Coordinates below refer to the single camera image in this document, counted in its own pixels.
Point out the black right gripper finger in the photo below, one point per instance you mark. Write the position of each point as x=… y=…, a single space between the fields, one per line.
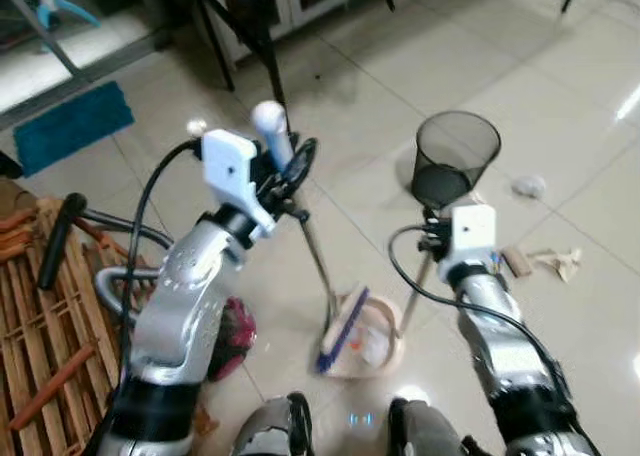
x=437 y=217

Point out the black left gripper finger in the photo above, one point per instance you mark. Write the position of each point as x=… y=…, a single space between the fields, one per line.
x=284 y=176
x=309 y=161

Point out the broom with blue bristles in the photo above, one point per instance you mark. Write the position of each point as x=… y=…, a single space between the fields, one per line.
x=270 y=121

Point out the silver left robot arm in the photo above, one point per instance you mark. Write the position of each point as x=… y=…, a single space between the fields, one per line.
x=180 y=296

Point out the teal floor mat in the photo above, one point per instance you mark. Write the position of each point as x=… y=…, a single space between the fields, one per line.
x=70 y=126

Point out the black mesh waste basket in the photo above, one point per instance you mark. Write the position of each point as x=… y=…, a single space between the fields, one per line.
x=455 y=146

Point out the brown cardboard piece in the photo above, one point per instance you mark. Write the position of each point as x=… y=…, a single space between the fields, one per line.
x=516 y=261

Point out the white crumpled paper ball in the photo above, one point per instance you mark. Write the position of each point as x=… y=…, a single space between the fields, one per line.
x=530 y=186

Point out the beige crumpled paper scrap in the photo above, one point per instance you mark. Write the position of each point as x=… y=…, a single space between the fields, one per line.
x=560 y=263

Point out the grey right robot leg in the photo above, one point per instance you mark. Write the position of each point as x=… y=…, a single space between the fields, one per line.
x=430 y=431

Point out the grey robot leg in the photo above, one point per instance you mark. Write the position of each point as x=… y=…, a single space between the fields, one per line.
x=430 y=431
x=275 y=426

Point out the grey left robot leg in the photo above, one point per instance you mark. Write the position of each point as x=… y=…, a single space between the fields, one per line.
x=275 y=426

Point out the wooden slatted rack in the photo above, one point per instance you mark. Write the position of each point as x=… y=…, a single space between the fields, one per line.
x=40 y=356

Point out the teal mop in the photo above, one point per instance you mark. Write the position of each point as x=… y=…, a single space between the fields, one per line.
x=50 y=8

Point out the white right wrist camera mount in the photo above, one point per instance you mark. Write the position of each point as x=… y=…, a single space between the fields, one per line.
x=472 y=234

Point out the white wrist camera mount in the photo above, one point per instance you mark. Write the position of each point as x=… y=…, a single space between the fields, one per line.
x=232 y=171
x=472 y=234

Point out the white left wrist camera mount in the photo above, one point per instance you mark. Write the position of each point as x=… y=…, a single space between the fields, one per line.
x=232 y=171

